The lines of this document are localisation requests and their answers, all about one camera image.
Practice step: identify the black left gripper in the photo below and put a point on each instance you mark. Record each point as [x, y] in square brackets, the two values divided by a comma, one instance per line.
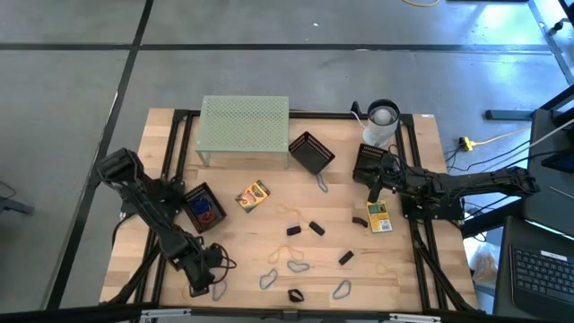
[197, 269]

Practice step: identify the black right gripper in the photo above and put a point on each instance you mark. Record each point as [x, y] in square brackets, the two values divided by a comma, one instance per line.
[390, 177]

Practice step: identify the small yellow green crayon box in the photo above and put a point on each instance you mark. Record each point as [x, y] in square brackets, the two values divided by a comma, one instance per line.
[379, 217]

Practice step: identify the black wide rubber band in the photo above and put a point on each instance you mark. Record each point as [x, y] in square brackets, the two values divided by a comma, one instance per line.
[346, 258]
[289, 295]
[316, 228]
[293, 231]
[359, 221]

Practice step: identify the black plastic mesh basket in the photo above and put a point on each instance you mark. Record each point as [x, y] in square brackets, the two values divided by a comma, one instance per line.
[192, 197]
[372, 151]
[309, 157]

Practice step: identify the yellow rubber band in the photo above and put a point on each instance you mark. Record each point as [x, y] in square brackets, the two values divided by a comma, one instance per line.
[184, 294]
[271, 258]
[379, 269]
[282, 207]

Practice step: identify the large Crayola crayon box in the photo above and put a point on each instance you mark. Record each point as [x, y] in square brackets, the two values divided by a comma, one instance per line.
[252, 196]

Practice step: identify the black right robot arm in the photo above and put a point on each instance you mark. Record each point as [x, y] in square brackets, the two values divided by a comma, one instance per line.
[471, 181]

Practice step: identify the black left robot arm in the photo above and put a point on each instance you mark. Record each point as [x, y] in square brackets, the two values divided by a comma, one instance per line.
[134, 188]

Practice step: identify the black keyboard desk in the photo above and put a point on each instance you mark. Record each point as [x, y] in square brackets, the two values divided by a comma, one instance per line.
[502, 269]

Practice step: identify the black side desk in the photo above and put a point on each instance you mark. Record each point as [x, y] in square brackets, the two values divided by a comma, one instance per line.
[542, 197]

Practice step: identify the red rubber band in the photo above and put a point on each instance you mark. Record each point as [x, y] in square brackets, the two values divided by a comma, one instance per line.
[207, 219]

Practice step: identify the blue rubber band bundle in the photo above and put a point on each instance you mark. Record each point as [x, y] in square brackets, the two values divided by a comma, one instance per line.
[200, 205]

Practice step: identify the black rig crossbar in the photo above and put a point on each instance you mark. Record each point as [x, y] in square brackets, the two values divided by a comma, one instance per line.
[269, 315]

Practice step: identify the clear plastic bag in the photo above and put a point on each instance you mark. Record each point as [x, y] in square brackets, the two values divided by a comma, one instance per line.
[485, 268]

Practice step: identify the black floor base bar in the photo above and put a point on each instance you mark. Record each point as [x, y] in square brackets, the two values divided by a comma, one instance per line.
[507, 115]

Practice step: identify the green perforated metal shelf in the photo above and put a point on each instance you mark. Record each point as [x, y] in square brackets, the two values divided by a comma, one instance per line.
[244, 123]

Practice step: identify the white rod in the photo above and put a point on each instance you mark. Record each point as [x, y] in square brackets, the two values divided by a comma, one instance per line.
[551, 133]

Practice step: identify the dark tablet device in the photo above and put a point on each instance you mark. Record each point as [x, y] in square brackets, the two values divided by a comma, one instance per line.
[560, 162]

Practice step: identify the black computer keyboard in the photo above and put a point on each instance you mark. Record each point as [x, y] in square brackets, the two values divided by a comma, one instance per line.
[542, 278]

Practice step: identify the grey stand leg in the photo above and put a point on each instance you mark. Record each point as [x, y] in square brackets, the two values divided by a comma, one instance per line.
[13, 206]

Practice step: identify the silver metal bracket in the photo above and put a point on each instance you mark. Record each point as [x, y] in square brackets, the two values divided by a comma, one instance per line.
[414, 318]
[163, 315]

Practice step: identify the grey metal floor rail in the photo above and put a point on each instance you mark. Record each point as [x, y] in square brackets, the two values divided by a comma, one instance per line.
[551, 40]

